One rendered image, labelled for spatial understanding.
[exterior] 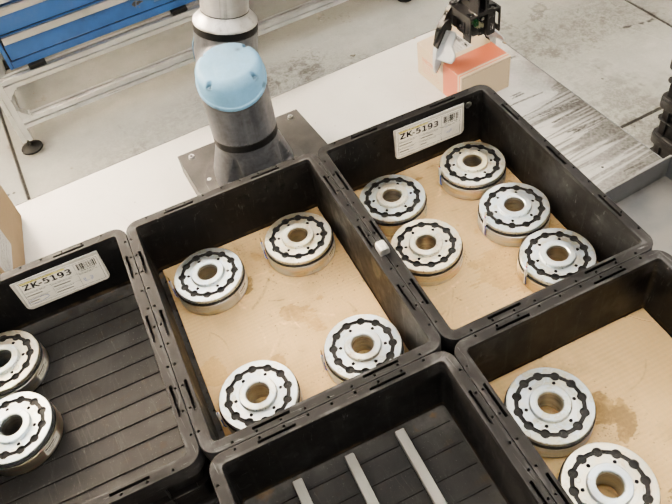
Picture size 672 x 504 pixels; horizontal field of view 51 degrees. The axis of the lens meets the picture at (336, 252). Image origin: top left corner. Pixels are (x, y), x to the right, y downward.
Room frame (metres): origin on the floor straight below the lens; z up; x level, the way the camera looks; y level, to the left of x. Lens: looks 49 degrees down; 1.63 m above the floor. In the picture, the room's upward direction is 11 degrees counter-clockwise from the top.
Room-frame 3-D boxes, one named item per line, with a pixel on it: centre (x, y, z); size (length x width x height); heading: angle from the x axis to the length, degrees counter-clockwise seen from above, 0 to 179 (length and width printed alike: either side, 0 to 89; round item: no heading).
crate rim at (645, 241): (0.68, -0.19, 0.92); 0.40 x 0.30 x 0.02; 16
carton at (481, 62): (1.23, -0.33, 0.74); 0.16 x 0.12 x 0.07; 20
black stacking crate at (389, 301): (0.59, 0.09, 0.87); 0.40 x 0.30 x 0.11; 16
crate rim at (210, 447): (0.59, 0.09, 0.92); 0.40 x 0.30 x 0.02; 16
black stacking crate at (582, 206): (0.68, -0.19, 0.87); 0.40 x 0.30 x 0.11; 16
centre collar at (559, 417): (0.38, -0.21, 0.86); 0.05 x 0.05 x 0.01
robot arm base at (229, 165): (1.02, 0.12, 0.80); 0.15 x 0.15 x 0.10
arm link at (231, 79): (1.03, 0.12, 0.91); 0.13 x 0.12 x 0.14; 5
